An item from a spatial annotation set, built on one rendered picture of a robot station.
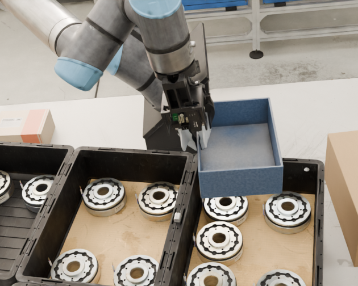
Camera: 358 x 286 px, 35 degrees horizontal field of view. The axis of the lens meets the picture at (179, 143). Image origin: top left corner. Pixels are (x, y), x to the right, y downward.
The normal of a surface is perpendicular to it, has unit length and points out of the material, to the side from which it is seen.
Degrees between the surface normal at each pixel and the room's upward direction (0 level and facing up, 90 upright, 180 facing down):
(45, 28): 53
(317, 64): 0
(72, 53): 42
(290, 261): 0
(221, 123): 90
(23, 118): 0
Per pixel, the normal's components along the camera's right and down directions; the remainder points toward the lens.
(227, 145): -0.09, -0.74
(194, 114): -0.04, 0.67
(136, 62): 0.33, 0.34
